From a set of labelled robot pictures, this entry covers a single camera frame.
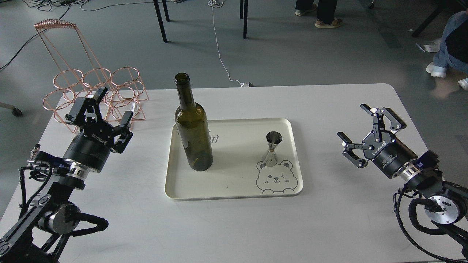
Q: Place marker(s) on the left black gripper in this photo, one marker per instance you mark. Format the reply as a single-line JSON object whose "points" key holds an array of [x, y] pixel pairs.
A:
{"points": [[93, 145]]}

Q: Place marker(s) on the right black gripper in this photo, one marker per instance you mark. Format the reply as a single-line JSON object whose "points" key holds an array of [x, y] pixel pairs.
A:
{"points": [[388, 154]]}

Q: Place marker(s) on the dark green wine bottle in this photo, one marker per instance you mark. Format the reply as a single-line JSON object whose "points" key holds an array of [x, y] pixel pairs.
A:
{"points": [[191, 122]]}

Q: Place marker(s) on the steel jigger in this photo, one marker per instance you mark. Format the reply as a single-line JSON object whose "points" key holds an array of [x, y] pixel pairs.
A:
{"points": [[273, 139]]}

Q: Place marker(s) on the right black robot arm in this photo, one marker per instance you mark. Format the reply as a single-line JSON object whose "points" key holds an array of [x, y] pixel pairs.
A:
{"points": [[436, 204]]}

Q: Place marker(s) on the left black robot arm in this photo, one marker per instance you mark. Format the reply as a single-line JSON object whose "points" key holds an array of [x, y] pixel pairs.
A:
{"points": [[47, 218]]}

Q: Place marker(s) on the chair caster wheel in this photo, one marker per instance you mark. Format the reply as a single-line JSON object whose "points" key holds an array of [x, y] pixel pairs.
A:
{"points": [[15, 111]]}

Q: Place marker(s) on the seated person in jeans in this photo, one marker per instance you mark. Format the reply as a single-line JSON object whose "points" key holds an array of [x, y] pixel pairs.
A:
{"points": [[453, 47]]}

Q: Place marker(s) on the standing person feet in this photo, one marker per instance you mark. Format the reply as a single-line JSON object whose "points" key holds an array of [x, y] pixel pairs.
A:
{"points": [[325, 12]]}

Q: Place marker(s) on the black table legs left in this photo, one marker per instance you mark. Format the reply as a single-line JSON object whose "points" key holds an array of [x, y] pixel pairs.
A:
{"points": [[160, 17]]}

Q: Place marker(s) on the black table legs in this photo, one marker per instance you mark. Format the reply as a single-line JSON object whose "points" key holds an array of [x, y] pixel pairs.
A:
{"points": [[243, 15], [160, 17]]}

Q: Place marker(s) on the cream bear tray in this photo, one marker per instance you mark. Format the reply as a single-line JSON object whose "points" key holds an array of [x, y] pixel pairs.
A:
{"points": [[237, 172]]}

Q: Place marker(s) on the black chair leg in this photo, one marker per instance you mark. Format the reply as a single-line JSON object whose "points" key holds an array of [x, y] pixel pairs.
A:
{"points": [[428, 20]]}

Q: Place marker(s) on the black table legs right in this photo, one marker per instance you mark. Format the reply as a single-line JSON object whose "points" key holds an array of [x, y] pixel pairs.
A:
{"points": [[243, 15]]}

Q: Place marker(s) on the copper wire wine rack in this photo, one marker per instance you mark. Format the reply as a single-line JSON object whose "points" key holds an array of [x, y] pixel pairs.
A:
{"points": [[81, 74]]}

